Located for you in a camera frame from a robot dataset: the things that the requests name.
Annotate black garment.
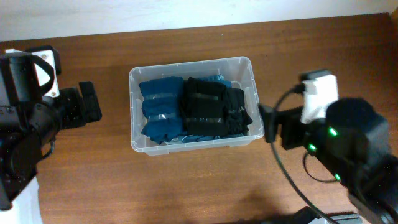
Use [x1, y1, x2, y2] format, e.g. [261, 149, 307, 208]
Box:
[225, 88, 252, 136]
[180, 77, 228, 136]

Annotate blue garment with tape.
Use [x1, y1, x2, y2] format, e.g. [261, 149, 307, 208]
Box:
[139, 76, 184, 144]

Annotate clear plastic storage container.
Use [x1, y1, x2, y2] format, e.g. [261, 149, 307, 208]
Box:
[129, 56, 264, 156]

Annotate dark blue jeans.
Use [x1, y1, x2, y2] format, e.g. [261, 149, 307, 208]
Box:
[172, 74, 243, 143]

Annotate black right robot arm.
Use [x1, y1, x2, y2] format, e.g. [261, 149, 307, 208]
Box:
[259, 98, 397, 223]

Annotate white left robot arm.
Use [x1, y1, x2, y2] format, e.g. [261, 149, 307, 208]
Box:
[1, 45, 102, 223]

